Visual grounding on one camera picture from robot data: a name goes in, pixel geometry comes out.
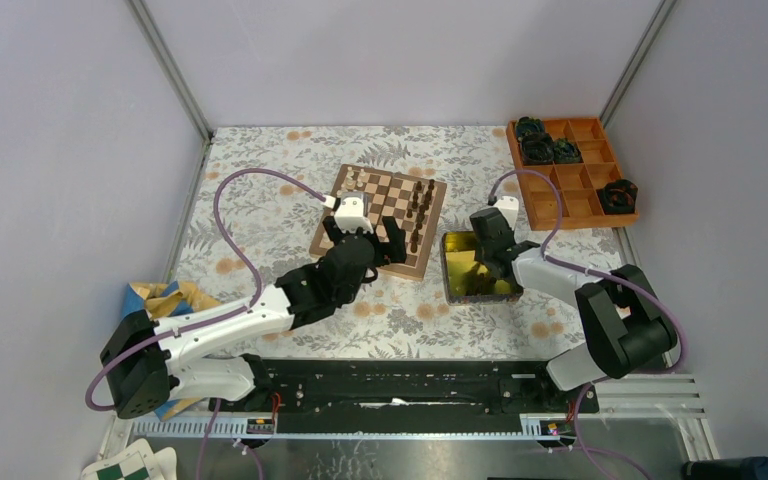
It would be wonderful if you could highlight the yellow tin box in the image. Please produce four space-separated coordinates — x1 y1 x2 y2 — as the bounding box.
440 231 524 305

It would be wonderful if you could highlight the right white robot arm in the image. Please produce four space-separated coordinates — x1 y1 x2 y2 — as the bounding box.
470 207 679 412

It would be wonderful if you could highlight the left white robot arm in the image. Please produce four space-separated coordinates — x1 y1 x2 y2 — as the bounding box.
85 216 407 419

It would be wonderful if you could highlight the green checkered paper board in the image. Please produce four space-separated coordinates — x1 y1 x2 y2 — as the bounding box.
80 439 178 480

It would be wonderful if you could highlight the orange compartment tray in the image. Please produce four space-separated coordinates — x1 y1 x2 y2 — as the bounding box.
506 117 639 231

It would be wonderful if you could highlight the black part in tray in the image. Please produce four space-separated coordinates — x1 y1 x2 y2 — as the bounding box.
514 117 583 165

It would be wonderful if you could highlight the black part on tray edge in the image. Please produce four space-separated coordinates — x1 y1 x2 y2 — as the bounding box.
597 178 638 215

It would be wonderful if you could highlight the blue yellow cloth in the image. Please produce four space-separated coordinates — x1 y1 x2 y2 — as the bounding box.
118 280 223 422

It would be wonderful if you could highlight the black cylinder object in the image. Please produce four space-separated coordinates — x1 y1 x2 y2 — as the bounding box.
680 456 768 480

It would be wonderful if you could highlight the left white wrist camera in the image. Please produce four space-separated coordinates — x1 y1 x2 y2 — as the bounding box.
333 191 373 233

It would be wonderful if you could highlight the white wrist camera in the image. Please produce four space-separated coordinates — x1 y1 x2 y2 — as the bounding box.
493 196 520 229
333 191 373 233

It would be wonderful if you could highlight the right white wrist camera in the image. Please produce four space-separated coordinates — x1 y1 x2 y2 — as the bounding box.
493 196 520 229

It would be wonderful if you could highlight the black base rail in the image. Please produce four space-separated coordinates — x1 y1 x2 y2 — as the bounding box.
219 359 599 435

